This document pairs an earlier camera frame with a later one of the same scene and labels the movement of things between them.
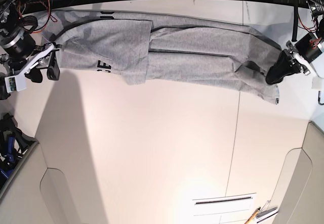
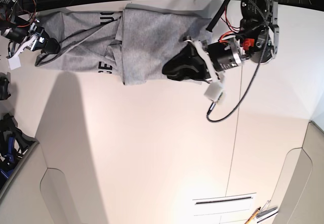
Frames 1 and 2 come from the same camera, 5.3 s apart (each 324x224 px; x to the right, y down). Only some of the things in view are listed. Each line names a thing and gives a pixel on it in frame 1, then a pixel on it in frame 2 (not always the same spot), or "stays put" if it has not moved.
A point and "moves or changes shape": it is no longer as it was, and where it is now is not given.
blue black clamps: (13, 144) stays put
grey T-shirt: (146, 48) moves or changes shape
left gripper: (43, 54) → (36, 39)
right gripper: (298, 60) → (188, 73)
